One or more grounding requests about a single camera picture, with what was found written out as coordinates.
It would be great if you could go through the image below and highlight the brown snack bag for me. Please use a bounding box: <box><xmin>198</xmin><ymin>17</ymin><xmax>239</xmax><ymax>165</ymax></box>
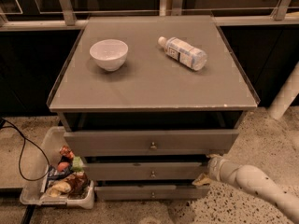
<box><xmin>46</xmin><ymin>172</ymin><xmax>89</xmax><ymax>197</ymax></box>

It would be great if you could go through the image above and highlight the white ceramic bowl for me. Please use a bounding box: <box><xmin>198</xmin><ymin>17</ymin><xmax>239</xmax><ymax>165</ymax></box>
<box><xmin>90</xmin><ymin>39</ymin><xmax>128</xmax><ymax>72</ymax></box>

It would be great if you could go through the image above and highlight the metal window frame rail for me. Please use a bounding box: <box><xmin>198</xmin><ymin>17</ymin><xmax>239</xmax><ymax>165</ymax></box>
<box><xmin>0</xmin><ymin>0</ymin><xmax>299</xmax><ymax>31</ymax></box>

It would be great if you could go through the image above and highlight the grey drawer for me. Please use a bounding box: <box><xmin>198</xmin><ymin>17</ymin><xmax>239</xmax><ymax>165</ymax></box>
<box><xmin>84</xmin><ymin>162</ymin><xmax>207</xmax><ymax>181</ymax></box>
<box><xmin>64</xmin><ymin>129</ymin><xmax>238</xmax><ymax>157</ymax></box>
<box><xmin>94</xmin><ymin>185</ymin><xmax>209</xmax><ymax>201</ymax></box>

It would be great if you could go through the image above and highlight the grey bottom drawer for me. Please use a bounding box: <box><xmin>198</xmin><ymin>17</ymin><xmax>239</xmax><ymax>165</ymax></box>
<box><xmin>94</xmin><ymin>185</ymin><xmax>209</xmax><ymax>201</ymax></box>

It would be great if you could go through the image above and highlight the grey drawer cabinet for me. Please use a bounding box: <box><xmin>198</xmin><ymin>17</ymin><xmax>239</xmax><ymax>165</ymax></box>
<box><xmin>48</xmin><ymin>16</ymin><xmax>259</xmax><ymax>187</ymax></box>

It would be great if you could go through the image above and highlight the green snack packet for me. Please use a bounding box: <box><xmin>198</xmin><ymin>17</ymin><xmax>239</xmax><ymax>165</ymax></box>
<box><xmin>71</xmin><ymin>156</ymin><xmax>83</xmax><ymax>173</ymax></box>

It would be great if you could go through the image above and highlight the clear plastic storage bin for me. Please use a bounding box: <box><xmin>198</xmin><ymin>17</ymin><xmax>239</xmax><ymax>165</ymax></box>
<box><xmin>20</xmin><ymin>126</ymin><xmax>94</xmax><ymax>209</ymax></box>

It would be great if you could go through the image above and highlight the clear plastic water bottle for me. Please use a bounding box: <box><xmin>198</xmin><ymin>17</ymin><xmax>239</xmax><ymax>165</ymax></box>
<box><xmin>158</xmin><ymin>36</ymin><xmax>207</xmax><ymax>71</ymax></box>

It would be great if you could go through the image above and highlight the white pipe leg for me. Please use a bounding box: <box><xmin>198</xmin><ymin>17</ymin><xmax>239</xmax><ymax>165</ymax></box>
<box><xmin>268</xmin><ymin>62</ymin><xmax>299</xmax><ymax>119</ymax></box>

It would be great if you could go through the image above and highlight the grey top drawer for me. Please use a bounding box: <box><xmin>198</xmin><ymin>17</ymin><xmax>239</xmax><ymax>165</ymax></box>
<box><xmin>64</xmin><ymin>129</ymin><xmax>238</xmax><ymax>157</ymax></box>

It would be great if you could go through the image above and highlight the red snack packet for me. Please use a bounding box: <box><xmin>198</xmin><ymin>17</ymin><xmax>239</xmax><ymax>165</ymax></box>
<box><xmin>60</xmin><ymin>146</ymin><xmax>74</xmax><ymax>160</ymax></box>

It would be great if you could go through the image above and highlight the black power cable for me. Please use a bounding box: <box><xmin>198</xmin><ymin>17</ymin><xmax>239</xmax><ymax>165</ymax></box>
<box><xmin>0</xmin><ymin>118</ymin><xmax>50</xmax><ymax>182</ymax></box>

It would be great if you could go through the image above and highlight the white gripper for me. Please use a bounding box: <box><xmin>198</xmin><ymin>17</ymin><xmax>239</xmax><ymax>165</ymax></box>
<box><xmin>192</xmin><ymin>154</ymin><xmax>227</xmax><ymax>187</ymax></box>

